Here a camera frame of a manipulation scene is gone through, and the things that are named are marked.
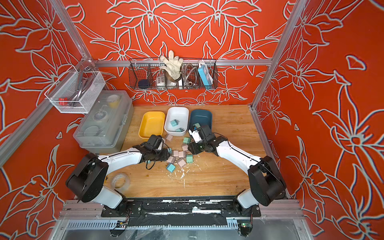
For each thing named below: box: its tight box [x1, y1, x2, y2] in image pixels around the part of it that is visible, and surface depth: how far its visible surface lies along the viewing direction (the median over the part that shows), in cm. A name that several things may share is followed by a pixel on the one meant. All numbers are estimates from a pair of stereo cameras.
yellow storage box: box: [138, 111, 165, 139], surface depth 109 cm
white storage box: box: [164, 106, 190, 137], surface depth 111 cm
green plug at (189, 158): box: [186, 154, 194, 164], surface depth 91 cm
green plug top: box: [183, 137, 191, 145], surface depth 100 cm
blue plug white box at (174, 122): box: [170, 119, 180, 127], surface depth 109 cm
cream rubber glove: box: [159, 50, 184, 80], surface depth 92 cm
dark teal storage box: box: [189, 109, 213, 130], surface depth 111 cm
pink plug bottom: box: [178, 159, 186, 167], surface depth 89 cm
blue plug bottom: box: [166, 163, 176, 173], surface depth 87 cm
